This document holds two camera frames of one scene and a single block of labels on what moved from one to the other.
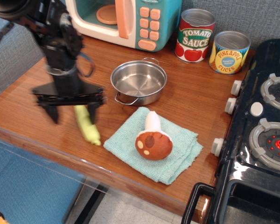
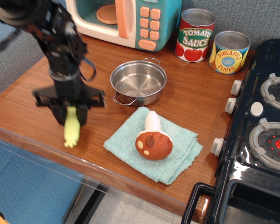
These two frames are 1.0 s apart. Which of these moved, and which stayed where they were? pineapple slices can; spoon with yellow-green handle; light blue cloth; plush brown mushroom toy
Moved: spoon with yellow-green handle
Stayed: plush brown mushroom toy; pineapple slices can; light blue cloth
